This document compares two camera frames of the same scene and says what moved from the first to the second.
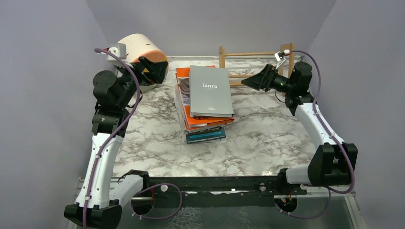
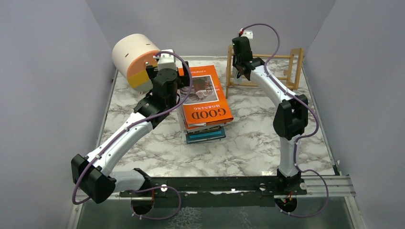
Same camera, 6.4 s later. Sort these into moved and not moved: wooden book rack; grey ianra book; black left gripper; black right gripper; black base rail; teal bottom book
Moved: black left gripper; grey ianra book; black right gripper; wooden book rack
Not moved: teal bottom book; black base rail
